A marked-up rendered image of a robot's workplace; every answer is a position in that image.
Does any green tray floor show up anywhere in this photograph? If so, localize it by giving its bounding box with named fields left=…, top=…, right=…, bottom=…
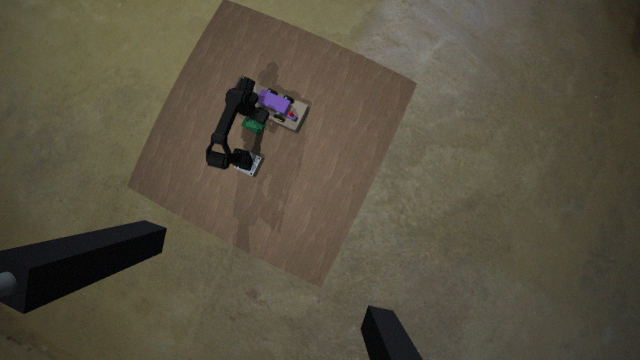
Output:
left=242, top=117, right=264, bottom=134

